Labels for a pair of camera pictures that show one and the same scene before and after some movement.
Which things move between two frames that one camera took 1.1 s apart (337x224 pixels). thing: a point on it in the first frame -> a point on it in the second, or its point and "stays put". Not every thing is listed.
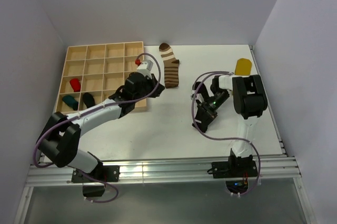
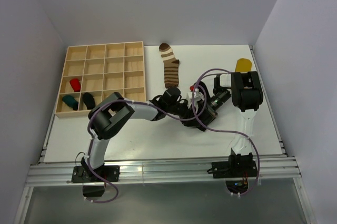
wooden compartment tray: [92, 73] stays put
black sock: [88, 99] stays put
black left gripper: [159, 89] -> [188, 113]
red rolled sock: [75, 84] stays put
